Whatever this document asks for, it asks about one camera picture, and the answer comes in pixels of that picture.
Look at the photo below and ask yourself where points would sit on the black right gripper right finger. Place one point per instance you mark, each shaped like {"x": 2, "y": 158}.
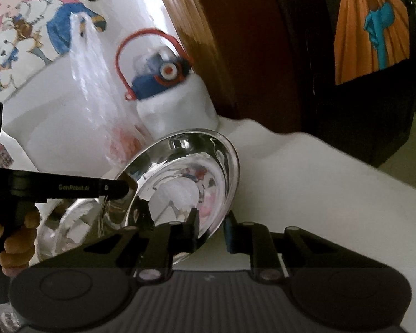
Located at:
{"x": 255, "y": 241}

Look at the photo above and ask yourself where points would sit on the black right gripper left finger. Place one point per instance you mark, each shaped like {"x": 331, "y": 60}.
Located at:
{"x": 155, "y": 250}

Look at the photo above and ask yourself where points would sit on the steel plate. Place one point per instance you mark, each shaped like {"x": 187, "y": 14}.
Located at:
{"x": 73, "y": 222}
{"x": 192, "y": 169}

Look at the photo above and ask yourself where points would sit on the left hand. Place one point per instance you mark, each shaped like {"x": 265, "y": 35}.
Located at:
{"x": 20, "y": 248}

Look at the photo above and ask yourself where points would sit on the coloured houses drawing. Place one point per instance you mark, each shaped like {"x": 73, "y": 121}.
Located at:
{"x": 12, "y": 155}

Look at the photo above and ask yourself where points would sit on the clear plastic bag with candy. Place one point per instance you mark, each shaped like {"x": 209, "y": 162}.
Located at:
{"x": 120, "y": 132}

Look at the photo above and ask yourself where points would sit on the girl with teddy drawing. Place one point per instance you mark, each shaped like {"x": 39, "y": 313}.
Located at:
{"x": 33, "y": 34}

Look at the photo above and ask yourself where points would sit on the white blue water bottle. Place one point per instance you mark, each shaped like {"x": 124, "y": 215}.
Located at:
{"x": 169, "y": 96}

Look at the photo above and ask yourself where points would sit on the girl in orange dress painting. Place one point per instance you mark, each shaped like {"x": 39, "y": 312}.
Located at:
{"x": 363, "y": 74}

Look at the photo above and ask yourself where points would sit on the brown wooden door frame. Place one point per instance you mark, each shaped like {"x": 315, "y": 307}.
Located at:
{"x": 241, "y": 50}

